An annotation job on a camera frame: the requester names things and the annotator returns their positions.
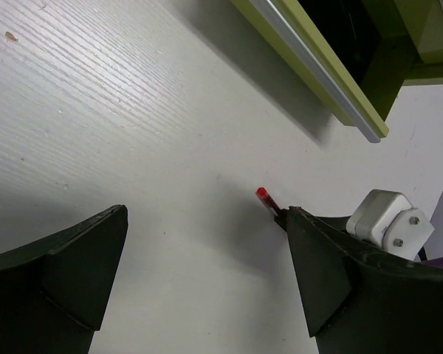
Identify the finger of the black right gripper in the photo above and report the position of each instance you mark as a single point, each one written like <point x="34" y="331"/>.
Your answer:
<point x="280" y="221"/>

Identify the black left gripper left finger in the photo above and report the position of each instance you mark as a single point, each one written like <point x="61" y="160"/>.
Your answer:
<point x="54" y="291"/>

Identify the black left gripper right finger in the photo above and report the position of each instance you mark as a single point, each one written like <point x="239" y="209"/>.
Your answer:
<point x="359" y="299"/>

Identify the red gel pen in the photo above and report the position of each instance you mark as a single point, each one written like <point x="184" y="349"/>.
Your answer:
<point x="267" y="200"/>

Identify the green metal drawer chest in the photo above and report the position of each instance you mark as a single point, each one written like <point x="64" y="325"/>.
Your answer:
<point x="355" y="55"/>

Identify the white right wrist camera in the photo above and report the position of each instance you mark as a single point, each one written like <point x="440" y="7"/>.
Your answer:
<point x="389" y="221"/>

